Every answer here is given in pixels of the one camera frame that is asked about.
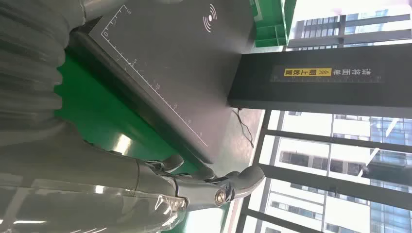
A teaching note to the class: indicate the black scanner column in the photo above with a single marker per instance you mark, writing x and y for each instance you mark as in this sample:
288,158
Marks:
257,91

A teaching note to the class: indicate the dark window frame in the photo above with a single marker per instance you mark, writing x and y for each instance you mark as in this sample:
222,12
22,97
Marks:
322,186

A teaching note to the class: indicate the green conveyor belt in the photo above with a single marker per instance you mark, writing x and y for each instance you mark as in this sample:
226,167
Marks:
96,112

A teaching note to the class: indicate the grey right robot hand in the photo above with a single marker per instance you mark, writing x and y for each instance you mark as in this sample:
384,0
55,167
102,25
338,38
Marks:
80,180

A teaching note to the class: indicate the green plastic crate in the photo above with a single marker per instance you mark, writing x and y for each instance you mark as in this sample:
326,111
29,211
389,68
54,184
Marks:
270,19

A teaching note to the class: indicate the black scanner base plate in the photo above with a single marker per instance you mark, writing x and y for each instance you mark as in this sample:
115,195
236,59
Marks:
177,64

